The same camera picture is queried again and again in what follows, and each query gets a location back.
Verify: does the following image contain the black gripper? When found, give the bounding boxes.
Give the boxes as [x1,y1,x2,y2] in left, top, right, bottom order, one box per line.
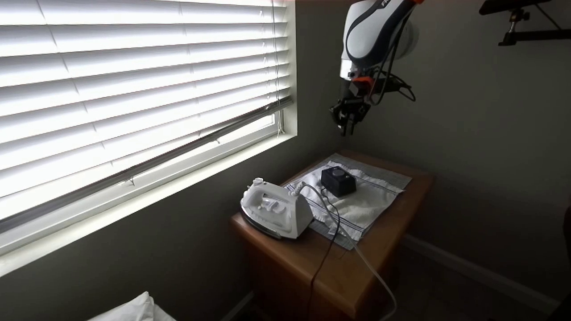
[328,80,373,137]

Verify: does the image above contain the black alarm clock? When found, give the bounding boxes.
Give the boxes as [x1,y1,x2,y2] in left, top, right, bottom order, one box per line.
[319,163,359,197]

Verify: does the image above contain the white striped cloth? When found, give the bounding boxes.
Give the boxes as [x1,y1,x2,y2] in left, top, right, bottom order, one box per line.
[284,151,414,251]

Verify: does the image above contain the white clothes iron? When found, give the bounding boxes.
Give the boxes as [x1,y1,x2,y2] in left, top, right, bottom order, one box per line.
[239,174,316,242]

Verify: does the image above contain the wooden nightstand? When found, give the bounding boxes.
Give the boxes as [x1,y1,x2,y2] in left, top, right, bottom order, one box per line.
[228,147,435,321]

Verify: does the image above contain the white baseboard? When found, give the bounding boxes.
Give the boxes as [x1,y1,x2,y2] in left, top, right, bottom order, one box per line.
[401,233,562,317]

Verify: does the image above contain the white window blinds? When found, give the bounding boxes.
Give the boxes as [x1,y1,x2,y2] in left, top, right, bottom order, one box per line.
[0,0,294,222]

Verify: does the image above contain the white pillow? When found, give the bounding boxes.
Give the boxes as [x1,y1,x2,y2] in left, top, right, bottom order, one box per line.
[87,288,178,321]

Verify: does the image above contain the red wrist camera mount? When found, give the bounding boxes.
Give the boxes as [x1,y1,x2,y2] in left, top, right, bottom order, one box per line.
[348,69,382,96]

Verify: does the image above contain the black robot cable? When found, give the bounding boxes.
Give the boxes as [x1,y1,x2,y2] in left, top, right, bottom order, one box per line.
[366,0,417,108]

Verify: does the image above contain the black power cable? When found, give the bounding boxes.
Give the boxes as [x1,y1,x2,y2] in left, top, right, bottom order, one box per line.
[296,180,342,321]

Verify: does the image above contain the white power cable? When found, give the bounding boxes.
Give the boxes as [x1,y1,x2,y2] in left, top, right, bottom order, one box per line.
[309,181,400,321]

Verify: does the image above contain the white window frame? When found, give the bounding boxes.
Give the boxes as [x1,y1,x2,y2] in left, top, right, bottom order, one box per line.
[0,0,300,278]

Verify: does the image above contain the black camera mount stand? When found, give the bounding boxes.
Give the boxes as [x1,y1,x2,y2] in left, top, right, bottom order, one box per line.
[478,0,571,48]

